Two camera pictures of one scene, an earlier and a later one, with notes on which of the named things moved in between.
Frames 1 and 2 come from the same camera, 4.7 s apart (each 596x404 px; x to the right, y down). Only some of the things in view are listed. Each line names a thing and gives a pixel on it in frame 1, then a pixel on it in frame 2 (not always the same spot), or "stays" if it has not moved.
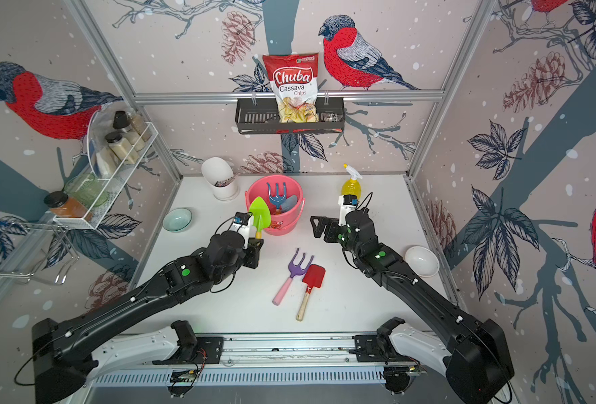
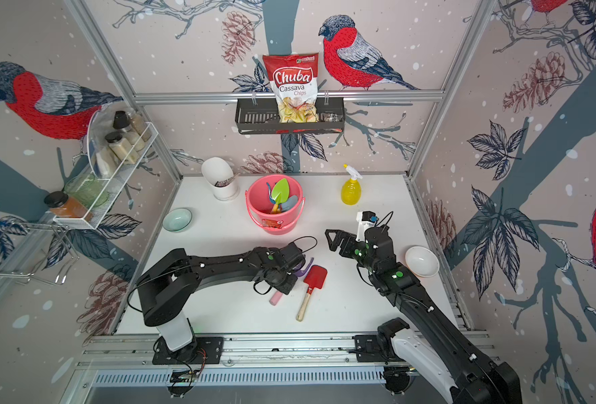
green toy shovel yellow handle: (261, 215) to (279, 194)
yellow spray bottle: (352, 186) stays
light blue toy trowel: (289, 203) stays
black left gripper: (254, 248) to (288, 288)
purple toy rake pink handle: (294, 270) stays
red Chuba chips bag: (294, 79) stays
